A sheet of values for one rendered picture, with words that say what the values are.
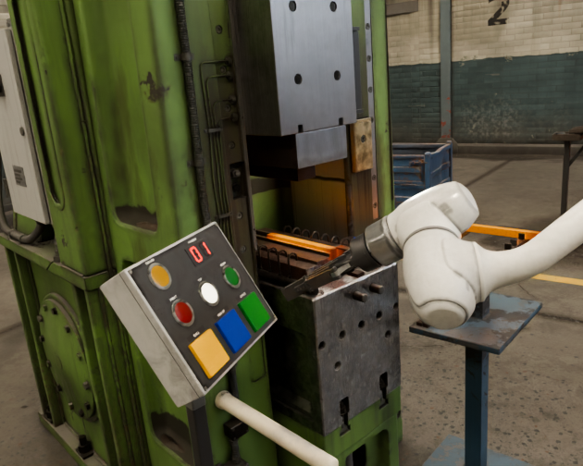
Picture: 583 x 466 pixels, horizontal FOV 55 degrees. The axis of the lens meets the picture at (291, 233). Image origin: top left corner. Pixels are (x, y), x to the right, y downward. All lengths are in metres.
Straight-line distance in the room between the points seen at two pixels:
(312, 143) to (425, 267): 0.72
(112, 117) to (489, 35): 7.97
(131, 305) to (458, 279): 0.59
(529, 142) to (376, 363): 7.62
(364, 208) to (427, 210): 0.95
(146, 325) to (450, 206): 0.60
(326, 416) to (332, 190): 0.75
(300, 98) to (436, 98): 8.16
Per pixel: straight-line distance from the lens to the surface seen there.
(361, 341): 1.78
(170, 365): 1.12
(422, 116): 9.77
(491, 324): 1.95
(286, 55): 1.51
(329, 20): 1.63
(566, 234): 1.04
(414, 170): 5.35
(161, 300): 1.11
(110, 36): 1.77
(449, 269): 0.94
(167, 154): 1.46
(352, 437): 1.91
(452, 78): 9.54
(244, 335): 1.23
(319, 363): 1.66
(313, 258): 1.67
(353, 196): 1.92
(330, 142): 1.62
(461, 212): 1.04
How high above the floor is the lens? 1.53
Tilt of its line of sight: 16 degrees down
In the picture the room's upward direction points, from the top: 5 degrees counter-clockwise
